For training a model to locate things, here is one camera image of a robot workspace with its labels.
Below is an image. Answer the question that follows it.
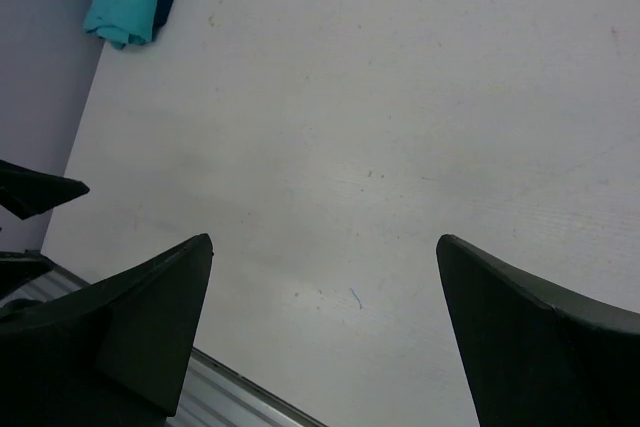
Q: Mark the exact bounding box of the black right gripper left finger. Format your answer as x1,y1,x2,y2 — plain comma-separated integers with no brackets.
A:
1,234,213,426

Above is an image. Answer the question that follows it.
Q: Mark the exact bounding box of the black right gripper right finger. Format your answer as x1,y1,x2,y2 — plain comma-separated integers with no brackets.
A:
436,235,639,426

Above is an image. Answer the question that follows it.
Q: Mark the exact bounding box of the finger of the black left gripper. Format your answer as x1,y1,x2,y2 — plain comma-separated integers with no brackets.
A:
0,250,53,299
1,160,90,220

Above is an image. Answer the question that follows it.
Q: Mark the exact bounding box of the aluminium mounting rail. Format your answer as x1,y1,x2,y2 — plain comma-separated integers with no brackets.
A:
1,267,328,427

